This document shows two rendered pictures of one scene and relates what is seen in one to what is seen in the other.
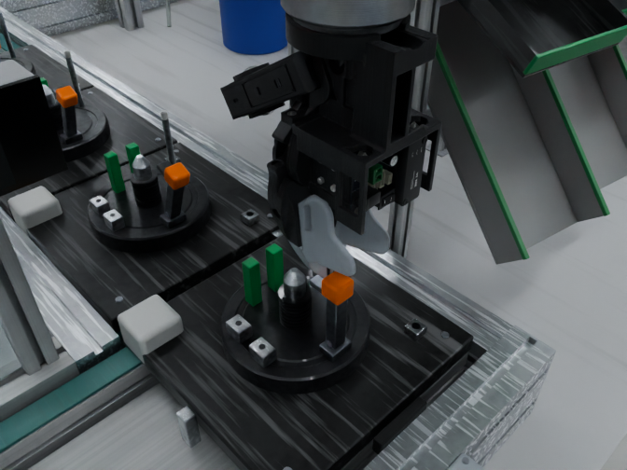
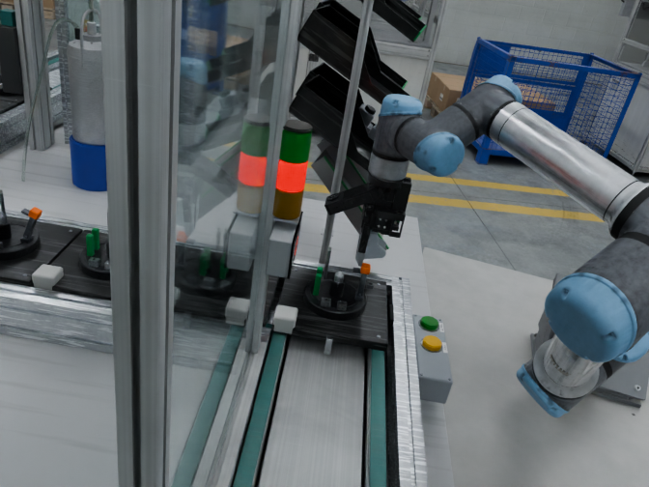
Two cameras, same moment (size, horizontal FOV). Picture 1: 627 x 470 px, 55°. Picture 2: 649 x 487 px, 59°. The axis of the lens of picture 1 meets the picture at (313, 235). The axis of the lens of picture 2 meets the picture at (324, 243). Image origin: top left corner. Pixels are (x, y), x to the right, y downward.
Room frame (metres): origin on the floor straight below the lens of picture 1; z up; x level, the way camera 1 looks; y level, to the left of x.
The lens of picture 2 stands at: (-0.31, 0.81, 1.69)
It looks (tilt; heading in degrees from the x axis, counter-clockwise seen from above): 29 degrees down; 314
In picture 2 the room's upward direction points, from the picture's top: 10 degrees clockwise
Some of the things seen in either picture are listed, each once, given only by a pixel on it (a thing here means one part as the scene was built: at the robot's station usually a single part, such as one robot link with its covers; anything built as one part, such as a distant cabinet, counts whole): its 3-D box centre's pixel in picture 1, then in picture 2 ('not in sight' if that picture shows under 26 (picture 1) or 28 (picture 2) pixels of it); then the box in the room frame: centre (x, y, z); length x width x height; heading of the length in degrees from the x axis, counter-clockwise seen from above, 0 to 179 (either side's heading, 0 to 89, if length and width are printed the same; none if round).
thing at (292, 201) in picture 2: not in sight; (287, 200); (0.33, 0.24, 1.28); 0.05 x 0.05 x 0.05
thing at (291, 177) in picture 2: not in sight; (291, 172); (0.33, 0.24, 1.33); 0.05 x 0.05 x 0.05
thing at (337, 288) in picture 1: (329, 307); (359, 278); (0.35, -0.01, 1.04); 0.04 x 0.02 x 0.08; 44
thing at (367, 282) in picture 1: (296, 338); (333, 304); (0.38, 0.02, 0.96); 0.24 x 0.24 x 0.02; 44
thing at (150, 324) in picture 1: (151, 329); (284, 319); (0.38, 0.15, 0.97); 0.05 x 0.05 x 0.04; 44
